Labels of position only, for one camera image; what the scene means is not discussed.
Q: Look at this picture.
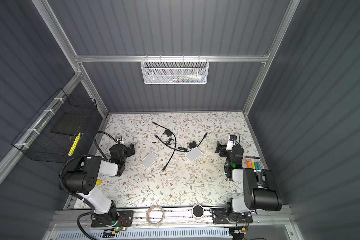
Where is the clear tape roll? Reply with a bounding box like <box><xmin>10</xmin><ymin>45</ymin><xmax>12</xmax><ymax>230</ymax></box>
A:
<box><xmin>146</xmin><ymin>205</ymin><xmax>165</xmax><ymax>226</ymax></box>

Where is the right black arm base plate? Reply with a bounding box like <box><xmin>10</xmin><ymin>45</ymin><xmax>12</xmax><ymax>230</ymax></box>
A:
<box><xmin>209</xmin><ymin>208</ymin><xmax>253</xmax><ymax>225</ymax></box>

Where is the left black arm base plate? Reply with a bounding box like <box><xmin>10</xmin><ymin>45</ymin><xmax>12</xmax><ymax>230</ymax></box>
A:
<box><xmin>91</xmin><ymin>211</ymin><xmax>134</xmax><ymax>229</ymax></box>

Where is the pack of coloured markers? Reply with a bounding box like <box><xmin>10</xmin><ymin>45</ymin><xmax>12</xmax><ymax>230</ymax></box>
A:
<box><xmin>245</xmin><ymin>157</ymin><xmax>262</xmax><ymax>170</ymax></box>

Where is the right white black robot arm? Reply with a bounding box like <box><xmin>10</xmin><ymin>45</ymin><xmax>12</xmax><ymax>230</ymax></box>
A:
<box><xmin>211</xmin><ymin>141</ymin><xmax>283</xmax><ymax>224</ymax></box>

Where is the black power adapter thin cord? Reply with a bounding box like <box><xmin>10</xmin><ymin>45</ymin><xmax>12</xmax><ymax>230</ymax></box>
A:
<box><xmin>151</xmin><ymin>140</ymin><xmax>198</xmax><ymax>152</ymax></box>

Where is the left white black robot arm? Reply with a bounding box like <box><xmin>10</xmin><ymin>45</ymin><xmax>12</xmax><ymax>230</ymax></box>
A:
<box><xmin>59</xmin><ymin>131</ymin><xmax>136</xmax><ymax>229</ymax></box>

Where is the black wire basket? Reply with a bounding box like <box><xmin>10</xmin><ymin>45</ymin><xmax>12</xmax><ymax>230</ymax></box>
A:
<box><xmin>12</xmin><ymin>89</ymin><xmax>99</xmax><ymax>163</ymax></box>

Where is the aluminium front rail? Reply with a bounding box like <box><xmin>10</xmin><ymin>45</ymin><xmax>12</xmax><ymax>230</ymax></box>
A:
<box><xmin>48</xmin><ymin>206</ymin><xmax>295</xmax><ymax>230</ymax></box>

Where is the white network switch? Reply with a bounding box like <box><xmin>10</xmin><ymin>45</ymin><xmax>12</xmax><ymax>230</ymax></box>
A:
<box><xmin>185</xmin><ymin>147</ymin><xmax>203</xmax><ymax>163</ymax></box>
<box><xmin>141</xmin><ymin>152</ymin><xmax>159</xmax><ymax>169</ymax></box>

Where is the white wire mesh basket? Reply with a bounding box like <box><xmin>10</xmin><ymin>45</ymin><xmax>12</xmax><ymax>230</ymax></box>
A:
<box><xmin>141</xmin><ymin>60</ymin><xmax>210</xmax><ymax>85</ymax></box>

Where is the yellow green marker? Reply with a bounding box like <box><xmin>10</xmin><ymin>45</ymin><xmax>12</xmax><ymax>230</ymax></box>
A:
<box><xmin>68</xmin><ymin>133</ymin><xmax>82</xmax><ymax>157</ymax></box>

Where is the long black ethernet cable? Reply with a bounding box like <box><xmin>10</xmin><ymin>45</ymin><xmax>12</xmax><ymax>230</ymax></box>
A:
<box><xmin>152</xmin><ymin>121</ymin><xmax>178</xmax><ymax>172</ymax></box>

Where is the black foam pad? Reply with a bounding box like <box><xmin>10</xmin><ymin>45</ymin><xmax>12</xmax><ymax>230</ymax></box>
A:
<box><xmin>51</xmin><ymin>113</ymin><xmax>92</xmax><ymax>136</ymax></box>

